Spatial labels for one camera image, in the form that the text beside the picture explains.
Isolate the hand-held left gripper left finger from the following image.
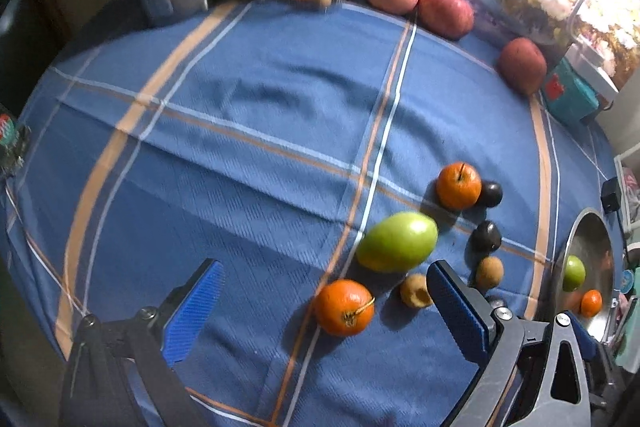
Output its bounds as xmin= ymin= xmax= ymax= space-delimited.
xmin=59 ymin=258 xmax=226 ymax=427

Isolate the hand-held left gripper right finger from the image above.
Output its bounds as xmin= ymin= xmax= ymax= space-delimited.
xmin=426 ymin=259 xmax=596 ymax=427

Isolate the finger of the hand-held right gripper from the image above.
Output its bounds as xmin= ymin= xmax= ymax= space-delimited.
xmin=572 ymin=321 xmax=621 ymax=413

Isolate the dark plum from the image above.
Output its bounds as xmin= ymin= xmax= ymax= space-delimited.
xmin=477 ymin=181 xmax=504 ymax=208
xmin=470 ymin=220 xmax=503 ymax=254

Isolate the green mango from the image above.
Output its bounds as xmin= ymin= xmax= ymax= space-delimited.
xmin=355 ymin=211 xmax=439 ymax=274
xmin=562 ymin=255 xmax=587 ymax=293

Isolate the steel bowl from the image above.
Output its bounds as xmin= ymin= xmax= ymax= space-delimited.
xmin=552 ymin=207 xmax=617 ymax=343

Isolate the tangerine with stem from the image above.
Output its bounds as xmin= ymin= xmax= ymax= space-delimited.
xmin=436 ymin=162 xmax=483 ymax=211

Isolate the black power adapter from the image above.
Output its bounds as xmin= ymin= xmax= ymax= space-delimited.
xmin=601 ymin=177 xmax=623 ymax=214

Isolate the blue plaid tablecloth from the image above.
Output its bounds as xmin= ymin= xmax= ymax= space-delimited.
xmin=0 ymin=0 xmax=621 ymax=427

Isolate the teal box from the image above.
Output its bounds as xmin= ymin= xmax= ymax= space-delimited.
xmin=541 ymin=57 xmax=601 ymax=125

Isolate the dark printed packet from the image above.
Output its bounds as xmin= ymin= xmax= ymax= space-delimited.
xmin=0 ymin=104 xmax=31 ymax=180

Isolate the large dark red apple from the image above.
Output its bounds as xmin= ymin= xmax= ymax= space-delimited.
xmin=496 ymin=38 xmax=548 ymax=96

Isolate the white power strip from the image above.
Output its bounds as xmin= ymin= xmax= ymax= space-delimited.
xmin=564 ymin=41 xmax=622 ymax=105

